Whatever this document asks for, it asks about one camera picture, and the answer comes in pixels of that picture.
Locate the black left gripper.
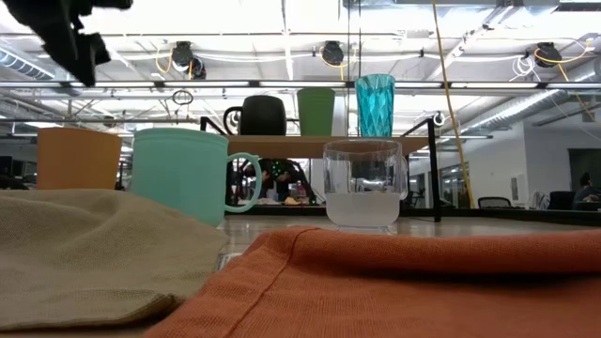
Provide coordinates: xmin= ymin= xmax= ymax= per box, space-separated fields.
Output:
xmin=2 ymin=0 xmax=134 ymax=88

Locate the orange plastic cup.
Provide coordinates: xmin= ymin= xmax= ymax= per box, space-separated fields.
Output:
xmin=36 ymin=126 xmax=123 ymax=192

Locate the light blue plastic mug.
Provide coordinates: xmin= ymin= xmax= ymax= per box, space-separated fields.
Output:
xmin=131 ymin=128 xmax=263 ymax=229

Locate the black mug yellow inside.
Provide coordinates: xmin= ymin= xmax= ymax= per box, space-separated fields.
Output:
xmin=223 ymin=95 xmax=288 ymax=137

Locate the green plastic cup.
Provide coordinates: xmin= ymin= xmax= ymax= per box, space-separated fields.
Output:
xmin=296 ymin=87 xmax=336 ymax=137

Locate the teal faceted tumbler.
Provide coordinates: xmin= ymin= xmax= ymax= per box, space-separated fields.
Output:
xmin=354 ymin=73 xmax=396 ymax=138

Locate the clear glass mug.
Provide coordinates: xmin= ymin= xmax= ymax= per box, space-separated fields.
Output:
xmin=321 ymin=138 xmax=409 ymax=235

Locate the wooden shelf with black legs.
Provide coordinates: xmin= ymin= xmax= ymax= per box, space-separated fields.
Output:
xmin=199 ymin=115 xmax=442 ymax=223

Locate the tan cloth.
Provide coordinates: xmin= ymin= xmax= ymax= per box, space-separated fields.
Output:
xmin=0 ymin=189 xmax=229 ymax=332

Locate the person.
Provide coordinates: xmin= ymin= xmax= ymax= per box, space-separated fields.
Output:
xmin=241 ymin=161 xmax=283 ymax=206
xmin=573 ymin=172 xmax=601 ymax=204

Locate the small white care label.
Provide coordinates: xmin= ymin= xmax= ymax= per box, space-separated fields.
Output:
xmin=216 ymin=252 xmax=243 ymax=272

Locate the orange cloth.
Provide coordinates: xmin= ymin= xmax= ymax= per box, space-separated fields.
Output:
xmin=143 ymin=226 xmax=601 ymax=338

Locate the black office chair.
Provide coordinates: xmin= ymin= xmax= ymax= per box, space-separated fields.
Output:
xmin=477 ymin=196 xmax=513 ymax=210
xmin=547 ymin=191 xmax=577 ymax=211

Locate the black ceiling cable reel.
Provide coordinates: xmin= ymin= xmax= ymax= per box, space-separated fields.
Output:
xmin=320 ymin=40 xmax=346 ymax=67
xmin=171 ymin=40 xmax=208 ymax=80
xmin=534 ymin=41 xmax=562 ymax=67

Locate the yellow cable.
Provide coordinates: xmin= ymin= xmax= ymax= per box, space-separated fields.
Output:
xmin=430 ymin=0 xmax=475 ymax=209

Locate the silver ventilation duct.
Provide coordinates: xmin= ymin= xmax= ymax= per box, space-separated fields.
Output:
xmin=462 ymin=88 xmax=601 ymax=137

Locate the black aluminium table frame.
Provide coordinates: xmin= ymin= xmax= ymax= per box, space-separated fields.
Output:
xmin=223 ymin=204 xmax=601 ymax=227

